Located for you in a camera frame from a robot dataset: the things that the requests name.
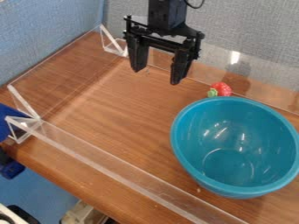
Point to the blue plastic bowl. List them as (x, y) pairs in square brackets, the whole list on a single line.
[(236, 146)]

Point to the clear acrylic back barrier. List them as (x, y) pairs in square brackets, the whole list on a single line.
[(254, 78)]

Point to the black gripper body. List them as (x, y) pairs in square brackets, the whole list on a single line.
[(144, 35)]

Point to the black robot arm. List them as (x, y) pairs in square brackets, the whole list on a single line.
[(168, 13)]

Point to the red toy strawberry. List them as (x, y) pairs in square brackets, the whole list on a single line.
[(219, 89)]

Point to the clear acrylic front barrier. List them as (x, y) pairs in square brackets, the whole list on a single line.
[(180, 202)]

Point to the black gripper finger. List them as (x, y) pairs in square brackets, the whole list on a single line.
[(137, 52), (180, 65)]

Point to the black white object corner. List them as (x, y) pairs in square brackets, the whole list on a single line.
[(13, 215)]

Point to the clear acrylic barrier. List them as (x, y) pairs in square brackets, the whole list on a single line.
[(180, 202), (40, 89), (254, 78)]

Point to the white object under table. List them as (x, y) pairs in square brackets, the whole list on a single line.
[(83, 214)]

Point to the clear acrylic left barrier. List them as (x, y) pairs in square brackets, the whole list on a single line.
[(40, 89)]

